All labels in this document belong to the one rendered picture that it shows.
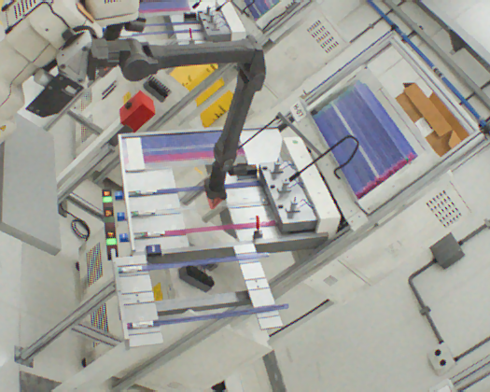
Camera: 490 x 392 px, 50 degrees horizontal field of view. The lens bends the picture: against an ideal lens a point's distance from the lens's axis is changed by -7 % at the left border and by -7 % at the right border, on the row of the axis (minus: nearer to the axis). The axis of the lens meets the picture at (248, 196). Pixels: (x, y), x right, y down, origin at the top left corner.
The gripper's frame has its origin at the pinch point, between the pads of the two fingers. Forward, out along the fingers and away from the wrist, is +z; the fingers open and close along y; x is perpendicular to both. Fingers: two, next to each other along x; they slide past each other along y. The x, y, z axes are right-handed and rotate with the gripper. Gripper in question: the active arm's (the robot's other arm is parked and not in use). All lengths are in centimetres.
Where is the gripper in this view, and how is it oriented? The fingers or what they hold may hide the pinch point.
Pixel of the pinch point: (212, 205)
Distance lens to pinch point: 212.5
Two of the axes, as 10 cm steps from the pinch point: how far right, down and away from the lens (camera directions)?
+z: -1.9, 7.5, 6.4
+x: -9.5, 0.3, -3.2
